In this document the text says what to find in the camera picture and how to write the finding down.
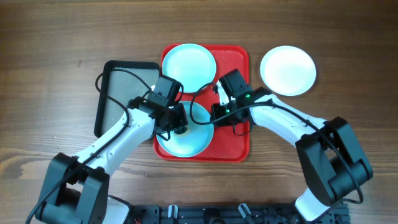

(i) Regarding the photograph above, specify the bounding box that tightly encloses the green yellow sponge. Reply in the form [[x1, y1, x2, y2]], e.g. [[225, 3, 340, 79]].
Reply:
[[174, 126, 188, 136]]

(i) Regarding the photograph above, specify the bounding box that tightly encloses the light blue plate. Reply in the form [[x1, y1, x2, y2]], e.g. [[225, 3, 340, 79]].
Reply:
[[157, 101, 214, 157]]

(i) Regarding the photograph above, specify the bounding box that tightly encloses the white plate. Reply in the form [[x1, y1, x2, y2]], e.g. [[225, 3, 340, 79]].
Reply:
[[259, 45, 317, 96]]

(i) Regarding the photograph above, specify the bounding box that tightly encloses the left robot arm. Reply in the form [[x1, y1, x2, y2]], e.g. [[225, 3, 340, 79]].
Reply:
[[26, 96, 187, 223]]

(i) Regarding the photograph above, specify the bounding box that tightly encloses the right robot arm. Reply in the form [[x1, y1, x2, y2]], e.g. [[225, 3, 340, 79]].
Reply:
[[211, 89, 373, 222]]

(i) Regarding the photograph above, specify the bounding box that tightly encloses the red plastic tray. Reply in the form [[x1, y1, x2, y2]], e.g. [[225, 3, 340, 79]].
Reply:
[[153, 44, 251, 162]]

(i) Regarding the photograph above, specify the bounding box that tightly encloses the black water tray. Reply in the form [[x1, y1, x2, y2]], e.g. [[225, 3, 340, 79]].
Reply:
[[94, 60, 160, 138]]

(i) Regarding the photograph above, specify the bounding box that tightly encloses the mint plate back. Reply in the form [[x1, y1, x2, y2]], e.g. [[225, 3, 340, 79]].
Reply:
[[162, 44, 216, 93]]

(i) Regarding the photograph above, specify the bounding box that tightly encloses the black base frame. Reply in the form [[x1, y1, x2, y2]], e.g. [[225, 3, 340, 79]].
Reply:
[[127, 203, 351, 224]]

